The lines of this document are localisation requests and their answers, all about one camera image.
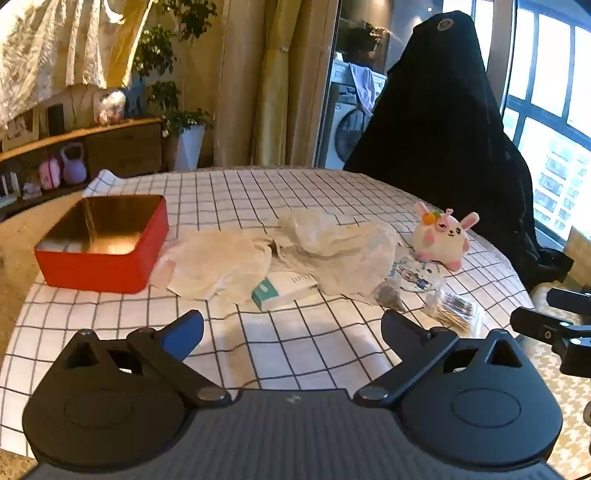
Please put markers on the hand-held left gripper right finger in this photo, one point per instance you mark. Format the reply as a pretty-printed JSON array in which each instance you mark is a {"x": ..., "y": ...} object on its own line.
[{"x": 399, "y": 330}]

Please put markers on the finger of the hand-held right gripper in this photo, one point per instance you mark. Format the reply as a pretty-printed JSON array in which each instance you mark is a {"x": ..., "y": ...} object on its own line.
[
  {"x": 531, "y": 321},
  {"x": 570, "y": 300}
]

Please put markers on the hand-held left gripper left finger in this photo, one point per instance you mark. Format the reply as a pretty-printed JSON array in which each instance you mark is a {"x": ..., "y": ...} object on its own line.
[{"x": 182, "y": 334}]

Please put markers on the blue printed face mask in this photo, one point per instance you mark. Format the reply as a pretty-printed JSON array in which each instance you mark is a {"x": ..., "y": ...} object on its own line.
[{"x": 415, "y": 277}]

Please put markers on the teal and white box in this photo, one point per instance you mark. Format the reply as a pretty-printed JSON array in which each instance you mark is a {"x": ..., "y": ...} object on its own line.
[{"x": 281, "y": 290}]

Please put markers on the red tin box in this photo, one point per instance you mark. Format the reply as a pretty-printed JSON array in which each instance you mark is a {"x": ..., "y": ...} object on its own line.
[{"x": 92, "y": 272}]

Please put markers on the clear plastic bag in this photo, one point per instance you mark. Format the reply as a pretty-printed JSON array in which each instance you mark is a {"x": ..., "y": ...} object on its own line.
[{"x": 314, "y": 230}]

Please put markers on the cotton swab packet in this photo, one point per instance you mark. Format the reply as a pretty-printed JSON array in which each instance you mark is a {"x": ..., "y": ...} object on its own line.
[{"x": 452, "y": 309}]

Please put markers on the crumpled white plastic bag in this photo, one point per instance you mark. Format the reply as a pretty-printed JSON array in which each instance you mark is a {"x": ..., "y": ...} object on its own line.
[{"x": 355, "y": 267}]

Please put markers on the white pink bunny plush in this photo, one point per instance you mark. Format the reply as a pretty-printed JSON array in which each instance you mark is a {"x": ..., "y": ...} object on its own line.
[{"x": 438, "y": 240}]

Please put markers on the checked white tablecloth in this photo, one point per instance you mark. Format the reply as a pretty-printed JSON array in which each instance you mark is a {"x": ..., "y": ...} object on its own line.
[{"x": 295, "y": 323}]

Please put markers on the white planter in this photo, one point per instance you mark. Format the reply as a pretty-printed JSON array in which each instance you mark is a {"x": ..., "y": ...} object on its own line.
[{"x": 189, "y": 147}]

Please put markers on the black cloth covered chair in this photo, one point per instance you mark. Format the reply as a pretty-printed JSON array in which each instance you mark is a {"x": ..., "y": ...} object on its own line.
[{"x": 438, "y": 138}]

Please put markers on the wooden cabinet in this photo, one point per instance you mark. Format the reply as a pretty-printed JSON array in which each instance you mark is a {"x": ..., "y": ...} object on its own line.
[{"x": 120, "y": 147}]

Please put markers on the purple kettlebell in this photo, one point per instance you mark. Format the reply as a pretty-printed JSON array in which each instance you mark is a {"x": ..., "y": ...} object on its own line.
[{"x": 74, "y": 166}]

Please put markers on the white washing machine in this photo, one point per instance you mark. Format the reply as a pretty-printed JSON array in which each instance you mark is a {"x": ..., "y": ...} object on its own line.
[{"x": 344, "y": 134}]

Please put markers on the large window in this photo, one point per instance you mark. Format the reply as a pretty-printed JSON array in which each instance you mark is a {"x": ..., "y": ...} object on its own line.
[{"x": 549, "y": 92}]

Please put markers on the pink kettlebell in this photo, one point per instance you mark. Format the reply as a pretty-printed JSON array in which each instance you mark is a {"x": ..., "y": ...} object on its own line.
[{"x": 50, "y": 173}]

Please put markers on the pink wrapped bouquet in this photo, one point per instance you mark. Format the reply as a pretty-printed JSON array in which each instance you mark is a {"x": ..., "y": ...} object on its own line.
[{"x": 111, "y": 106}]

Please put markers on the pale garment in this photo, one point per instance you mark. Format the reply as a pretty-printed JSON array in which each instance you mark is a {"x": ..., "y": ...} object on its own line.
[{"x": 364, "y": 85}]

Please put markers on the black speaker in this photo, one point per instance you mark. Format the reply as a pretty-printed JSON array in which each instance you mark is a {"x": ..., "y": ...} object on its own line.
[{"x": 55, "y": 120}]

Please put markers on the yellow curtain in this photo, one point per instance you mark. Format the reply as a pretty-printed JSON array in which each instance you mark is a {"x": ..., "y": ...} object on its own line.
[{"x": 277, "y": 83}]

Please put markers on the green potted plant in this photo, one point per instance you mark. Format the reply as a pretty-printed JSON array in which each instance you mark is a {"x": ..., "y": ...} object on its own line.
[{"x": 157, "y": 50}]

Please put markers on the cream hanging cloth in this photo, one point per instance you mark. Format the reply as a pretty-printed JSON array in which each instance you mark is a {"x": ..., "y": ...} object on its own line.
[{"x": 55, "y": 41}]

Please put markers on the white picture frame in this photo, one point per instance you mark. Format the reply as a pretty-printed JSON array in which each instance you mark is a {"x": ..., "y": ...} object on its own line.
[{"x": 21, "y": 129}]

